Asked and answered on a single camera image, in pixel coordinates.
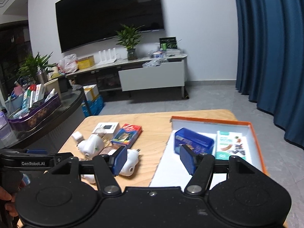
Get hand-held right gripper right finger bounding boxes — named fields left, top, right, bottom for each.
left=179, top=145, right=254, bottom=195

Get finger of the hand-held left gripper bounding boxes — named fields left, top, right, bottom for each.
left=0, top=148, right=56, bottom=158

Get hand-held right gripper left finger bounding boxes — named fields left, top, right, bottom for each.
left=50, top=146, right=127, bottom=194

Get white plug-in night light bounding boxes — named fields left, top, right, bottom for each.
left=118, top=148, right=141, bottom=177

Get blue plastic box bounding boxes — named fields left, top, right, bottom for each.
left=174, top=127, right=215, bottom=158

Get orange-rimmed white tray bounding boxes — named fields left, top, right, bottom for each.
left=150, top=116, right=269, bottom=188

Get red blue card pack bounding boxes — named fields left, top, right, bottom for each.
left=111, top=123, right=143, bottom=146

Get white power adapter box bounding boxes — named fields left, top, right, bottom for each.
left=92, top=122, right=120, bottom=139

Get teal bandage box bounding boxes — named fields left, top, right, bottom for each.
left=215, top=131, right=247, bottom=162

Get person's left hand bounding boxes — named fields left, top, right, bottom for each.
left=0, top=186, right=19, bottom=218

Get brown tube white cap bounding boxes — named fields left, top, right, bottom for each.
left=82, top=146, right=120, bottom=184

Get white device green mark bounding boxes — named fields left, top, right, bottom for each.
left=78, top=134, right=105, bottom=158

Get purple tin tray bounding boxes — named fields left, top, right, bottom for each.
left=7, top=93, right=62, bottom=132

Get small white charger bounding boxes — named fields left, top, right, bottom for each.
left=71, top=132, right=85, bottom=146

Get small purple case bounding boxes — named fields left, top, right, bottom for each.
left=0, top=110, right=9, bottom=133

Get black glass counter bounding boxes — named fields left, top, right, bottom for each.
left=0, top=85, right=86, bottom=155

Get pile of toiletry packets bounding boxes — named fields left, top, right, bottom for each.
left=9, top=83, right=56, bottom=114

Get blue cartons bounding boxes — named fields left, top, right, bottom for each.
left=82, top=95, right=105, bottom=118

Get beige plastic bin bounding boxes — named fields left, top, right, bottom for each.
left=44, top=78, right=63, bottom=100

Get white yellow carton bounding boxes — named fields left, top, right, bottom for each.
left=83, top=84, right=99, bottom=101

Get stainless steel flask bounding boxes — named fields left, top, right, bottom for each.
left=37, top=69, right=49, bottom=84

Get large leafy potted plant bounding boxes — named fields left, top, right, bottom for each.
left=18, top=52, right=56, bottom=82

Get white media console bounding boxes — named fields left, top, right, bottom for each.
left=66, top=53, right=188, bottom=99

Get white red plastic bag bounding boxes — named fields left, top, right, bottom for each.
left=58, top=54, right=79, bottom=74

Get white router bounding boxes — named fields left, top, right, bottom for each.
left=97, top=49, right=118, bottom=66

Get yellow box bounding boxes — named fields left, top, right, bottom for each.
left=78, top=55, right=95, bottom=70

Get clear plastic bags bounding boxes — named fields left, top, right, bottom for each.
left=142, top=59, right=164, bottom=68

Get dark glass cabinet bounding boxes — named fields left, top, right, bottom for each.
left=0, top=24, right=32, bottom=100

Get black green box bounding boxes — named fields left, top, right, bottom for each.
left=159, top=37, right=178, bottom=51

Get potted plant glass vase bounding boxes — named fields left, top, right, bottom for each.
left=115, top=24, right=145, bottom=60

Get blue curtain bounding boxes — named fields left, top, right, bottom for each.
left=232, top=0, right=304, bottom=150

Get black wall television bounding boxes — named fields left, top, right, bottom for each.
left=55, top=0, right=165, bottom=53

